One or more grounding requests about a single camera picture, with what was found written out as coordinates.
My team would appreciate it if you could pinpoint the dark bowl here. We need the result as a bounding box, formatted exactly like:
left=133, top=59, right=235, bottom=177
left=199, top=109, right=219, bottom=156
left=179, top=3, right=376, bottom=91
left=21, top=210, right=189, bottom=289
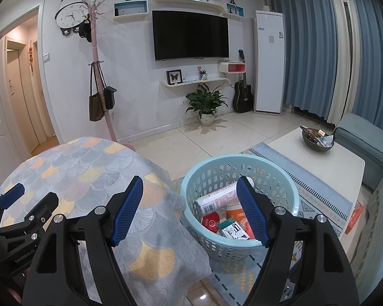
left=301, top=125, right=335, bottom=151

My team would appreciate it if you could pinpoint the white curved wall shelf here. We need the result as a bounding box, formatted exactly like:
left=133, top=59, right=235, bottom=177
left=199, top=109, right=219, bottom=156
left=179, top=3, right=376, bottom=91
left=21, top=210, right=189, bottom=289
left=159, top=77, right=228, bottom=89

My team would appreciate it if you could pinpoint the pink coat rack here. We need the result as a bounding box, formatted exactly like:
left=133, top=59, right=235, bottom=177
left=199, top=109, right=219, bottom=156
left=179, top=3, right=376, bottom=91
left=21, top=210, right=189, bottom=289
left=77, top=0, right=136, bottom=151

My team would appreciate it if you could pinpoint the black hanging bag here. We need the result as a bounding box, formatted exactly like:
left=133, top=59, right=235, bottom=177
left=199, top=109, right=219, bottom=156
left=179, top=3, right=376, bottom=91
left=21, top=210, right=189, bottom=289
left=103, top=85, right=118, bottom=111

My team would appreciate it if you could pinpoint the brown hanging bag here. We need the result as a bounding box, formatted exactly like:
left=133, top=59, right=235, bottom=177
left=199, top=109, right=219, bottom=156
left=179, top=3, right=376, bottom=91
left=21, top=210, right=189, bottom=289
left=89, top=62, right=103, bottom=122

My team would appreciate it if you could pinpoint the light blue plastic basket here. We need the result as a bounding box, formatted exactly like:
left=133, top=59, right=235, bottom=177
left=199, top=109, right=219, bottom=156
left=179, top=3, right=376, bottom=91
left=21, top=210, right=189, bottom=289
left=179, top=154, right=301, bottom=263

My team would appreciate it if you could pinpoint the black flat television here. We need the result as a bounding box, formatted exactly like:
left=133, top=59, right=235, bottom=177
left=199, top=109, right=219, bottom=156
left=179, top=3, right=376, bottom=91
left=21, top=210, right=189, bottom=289
left=151, top=10, right=230, bottom=62

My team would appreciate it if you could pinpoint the butterfly picture frame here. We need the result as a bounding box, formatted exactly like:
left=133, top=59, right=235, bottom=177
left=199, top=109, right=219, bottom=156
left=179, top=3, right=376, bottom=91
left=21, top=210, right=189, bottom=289
left=166, top=69, right=183, bottom=86

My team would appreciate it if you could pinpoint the white coffee table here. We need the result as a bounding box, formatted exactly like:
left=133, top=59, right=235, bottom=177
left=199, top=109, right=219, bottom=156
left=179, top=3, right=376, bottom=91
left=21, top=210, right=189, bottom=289
left=268, top=126, right=366, bottom=256

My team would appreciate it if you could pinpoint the potted green plant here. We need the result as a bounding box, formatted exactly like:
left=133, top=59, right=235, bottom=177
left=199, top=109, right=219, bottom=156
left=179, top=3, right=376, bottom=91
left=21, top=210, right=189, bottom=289
left=185, top=82, right=229, bottom=127

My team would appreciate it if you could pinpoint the black acoustic guitar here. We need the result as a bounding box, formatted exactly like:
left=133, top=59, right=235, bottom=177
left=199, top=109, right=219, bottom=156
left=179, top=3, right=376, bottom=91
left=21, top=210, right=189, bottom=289
left=233, top=50, right=255, bottom=113

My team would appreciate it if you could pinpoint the red round lid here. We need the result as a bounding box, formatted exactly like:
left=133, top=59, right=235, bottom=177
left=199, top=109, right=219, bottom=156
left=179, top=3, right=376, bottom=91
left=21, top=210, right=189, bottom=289
left=200, top=212, right=226, bottom=232

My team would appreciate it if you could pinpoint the pink cylindrical can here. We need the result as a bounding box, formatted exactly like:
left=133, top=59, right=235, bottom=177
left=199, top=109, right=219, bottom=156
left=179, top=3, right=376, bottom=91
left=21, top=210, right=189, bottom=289
left=194, top=181, right=239, bottom=215

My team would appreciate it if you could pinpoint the white pink box shelf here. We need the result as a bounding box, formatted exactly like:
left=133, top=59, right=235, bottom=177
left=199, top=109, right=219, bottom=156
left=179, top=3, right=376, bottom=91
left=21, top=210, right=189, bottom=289
left=217, top=61, right=246, bottom=75

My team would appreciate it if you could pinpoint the white wavy wall shelf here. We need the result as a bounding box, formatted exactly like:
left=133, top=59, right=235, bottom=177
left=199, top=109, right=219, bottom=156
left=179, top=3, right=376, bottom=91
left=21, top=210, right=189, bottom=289
left=151, top=0, right=228, bottom=14

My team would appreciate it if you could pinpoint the grey-blue armchair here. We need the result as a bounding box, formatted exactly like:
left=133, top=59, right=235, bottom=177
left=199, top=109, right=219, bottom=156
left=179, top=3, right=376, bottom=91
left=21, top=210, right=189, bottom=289
left=333, top=112, right=383, bottom=189

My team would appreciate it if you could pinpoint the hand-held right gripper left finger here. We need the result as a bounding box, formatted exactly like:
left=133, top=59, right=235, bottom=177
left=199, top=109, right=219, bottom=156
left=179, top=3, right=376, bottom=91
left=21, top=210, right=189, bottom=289
left=22, top=175, right=144, bottom=306

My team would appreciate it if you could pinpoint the small teal box shelf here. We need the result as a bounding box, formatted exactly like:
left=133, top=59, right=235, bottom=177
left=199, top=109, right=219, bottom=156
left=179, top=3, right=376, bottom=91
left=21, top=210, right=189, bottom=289
left=225, top=3, right=245, bottom=18

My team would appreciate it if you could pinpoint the grey-blue sofa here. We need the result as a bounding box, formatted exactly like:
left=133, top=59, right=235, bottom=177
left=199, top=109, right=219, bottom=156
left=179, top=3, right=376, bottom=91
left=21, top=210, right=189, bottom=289
left=351, top=175, right=383, bottom=283

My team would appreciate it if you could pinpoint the white power strip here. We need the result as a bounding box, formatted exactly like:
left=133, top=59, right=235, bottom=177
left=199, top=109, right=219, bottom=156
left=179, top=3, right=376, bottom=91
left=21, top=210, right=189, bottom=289
left=282, top=278, right=296, bottom=298

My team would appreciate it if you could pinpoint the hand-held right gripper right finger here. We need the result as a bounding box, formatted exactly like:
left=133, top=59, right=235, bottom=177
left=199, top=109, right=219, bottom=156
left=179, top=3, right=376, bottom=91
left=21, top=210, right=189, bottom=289
left=236, top=175, right=361, bottom=306

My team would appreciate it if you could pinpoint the large teal box shelf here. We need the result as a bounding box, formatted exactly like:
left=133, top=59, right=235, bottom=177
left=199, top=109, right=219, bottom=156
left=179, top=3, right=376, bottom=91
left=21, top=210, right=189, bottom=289
left=113, top=0, right=149, bottom=19

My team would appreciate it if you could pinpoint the orange and white canister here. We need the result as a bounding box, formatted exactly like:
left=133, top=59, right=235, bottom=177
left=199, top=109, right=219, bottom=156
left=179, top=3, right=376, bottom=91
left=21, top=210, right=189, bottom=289
left=225, top=203, right=253, bottom=231

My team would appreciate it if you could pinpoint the orange red packet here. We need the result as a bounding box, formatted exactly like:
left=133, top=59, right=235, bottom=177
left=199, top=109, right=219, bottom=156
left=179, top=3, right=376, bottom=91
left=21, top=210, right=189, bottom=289
left=344, top=202, right=365, bottom=235

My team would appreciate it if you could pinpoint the black hanging hat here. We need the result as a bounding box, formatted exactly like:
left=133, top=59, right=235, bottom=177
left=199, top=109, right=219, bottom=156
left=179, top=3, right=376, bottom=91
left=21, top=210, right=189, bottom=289
left=78, top=19, right=93, bottom=43

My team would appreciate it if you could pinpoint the panda wall clock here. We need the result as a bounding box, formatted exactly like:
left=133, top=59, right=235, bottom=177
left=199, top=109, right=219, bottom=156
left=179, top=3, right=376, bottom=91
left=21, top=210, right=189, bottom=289
left=54, top=0, right=89, bottom=36

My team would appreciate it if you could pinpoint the white standing air conditioner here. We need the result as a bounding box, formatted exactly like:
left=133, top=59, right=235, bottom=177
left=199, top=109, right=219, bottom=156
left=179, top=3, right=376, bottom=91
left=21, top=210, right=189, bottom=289
left=254, top=10, right=285, bottom=115

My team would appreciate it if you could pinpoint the cream curtain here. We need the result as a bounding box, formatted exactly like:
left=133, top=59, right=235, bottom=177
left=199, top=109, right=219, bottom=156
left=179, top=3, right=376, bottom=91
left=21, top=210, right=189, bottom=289
left=325, top=0, right=358, bottom=125

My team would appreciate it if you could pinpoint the green white small box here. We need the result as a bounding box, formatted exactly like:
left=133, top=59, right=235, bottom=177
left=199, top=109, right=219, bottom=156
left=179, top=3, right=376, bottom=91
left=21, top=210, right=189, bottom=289
left=217, top=218, right=256, bottom=241

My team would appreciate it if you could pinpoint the white door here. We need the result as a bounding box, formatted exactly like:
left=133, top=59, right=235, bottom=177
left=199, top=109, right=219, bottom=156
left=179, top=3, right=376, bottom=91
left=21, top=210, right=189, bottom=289
left=0, top=33, right=23, bottom=195

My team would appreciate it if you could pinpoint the patterned blue rug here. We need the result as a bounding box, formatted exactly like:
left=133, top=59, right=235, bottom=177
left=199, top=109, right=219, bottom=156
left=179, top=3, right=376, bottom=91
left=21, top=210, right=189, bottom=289
left=170, top=143, right=353, bottom=306

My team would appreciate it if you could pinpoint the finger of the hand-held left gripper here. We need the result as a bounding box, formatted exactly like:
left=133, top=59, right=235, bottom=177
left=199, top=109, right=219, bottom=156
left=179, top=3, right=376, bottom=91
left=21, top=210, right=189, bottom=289
left=0, top=192, right=60, bottom=235
left=0, top=183, right=25, bottom=227

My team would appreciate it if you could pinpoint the blue curtain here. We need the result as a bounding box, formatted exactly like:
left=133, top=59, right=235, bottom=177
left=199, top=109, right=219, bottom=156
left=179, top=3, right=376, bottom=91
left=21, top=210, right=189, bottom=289
left=264, top=0, right=339, bottom=117
left=347, top=0, right=383, bottom=136

